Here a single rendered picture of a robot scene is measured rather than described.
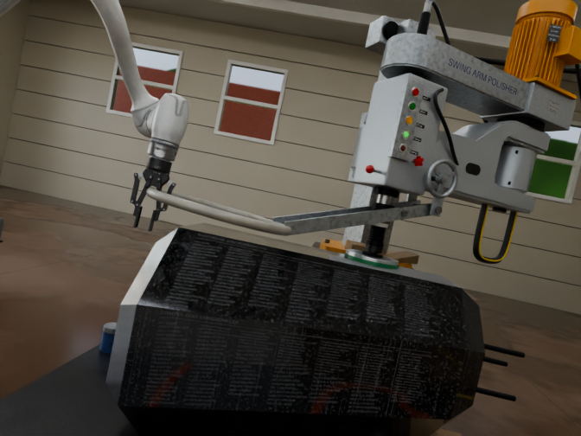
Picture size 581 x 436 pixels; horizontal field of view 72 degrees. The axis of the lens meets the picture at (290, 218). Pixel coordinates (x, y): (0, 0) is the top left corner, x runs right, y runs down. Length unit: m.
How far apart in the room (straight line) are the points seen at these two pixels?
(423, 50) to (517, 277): 7.03
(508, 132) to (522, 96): 0.16
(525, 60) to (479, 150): 0.51
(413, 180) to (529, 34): 0.94
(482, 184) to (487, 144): 0.17
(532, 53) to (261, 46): 6.58
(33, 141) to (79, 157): 1.06
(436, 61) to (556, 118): 0.71
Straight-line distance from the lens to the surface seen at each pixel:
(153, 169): 1.35
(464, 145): 1.78
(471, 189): 1.82
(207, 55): 8.49
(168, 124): 1.34
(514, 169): 2.05
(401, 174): 1.55
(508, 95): 1.95
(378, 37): 2.47
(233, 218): 1.12
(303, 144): 7.72
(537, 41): 2.20
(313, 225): 1.42
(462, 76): 1.76
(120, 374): 1.45
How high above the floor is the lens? 1.00
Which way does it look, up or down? 3 degrees down
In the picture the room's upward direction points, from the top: 12 degrees clockwise
